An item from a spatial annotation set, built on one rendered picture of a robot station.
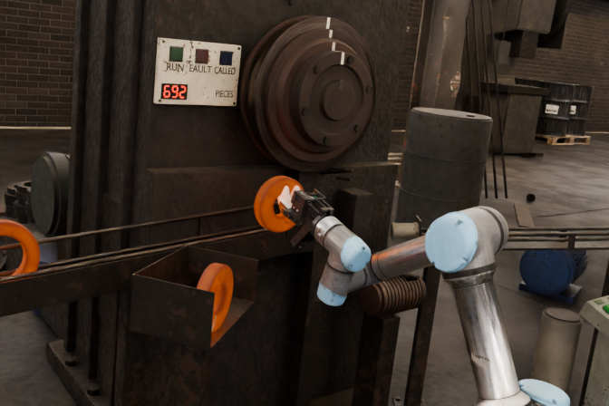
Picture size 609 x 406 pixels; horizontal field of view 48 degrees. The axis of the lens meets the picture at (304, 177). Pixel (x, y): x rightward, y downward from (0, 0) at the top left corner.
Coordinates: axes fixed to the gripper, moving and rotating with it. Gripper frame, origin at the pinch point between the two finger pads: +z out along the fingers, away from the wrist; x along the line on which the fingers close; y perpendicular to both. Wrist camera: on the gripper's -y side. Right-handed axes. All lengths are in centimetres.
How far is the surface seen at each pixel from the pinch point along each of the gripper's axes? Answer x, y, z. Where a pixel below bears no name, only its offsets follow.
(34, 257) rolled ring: 62, -18, 10
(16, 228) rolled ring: 66, -11, 12
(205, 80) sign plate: 11.9, 21.5, 32.7
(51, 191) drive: 21, -64, 123
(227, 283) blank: 27.6, -8.7, -22.7
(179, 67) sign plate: 20.2, 24.6, 33.5
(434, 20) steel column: -370, -7, 302
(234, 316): 24.0, -18.7, -23.5
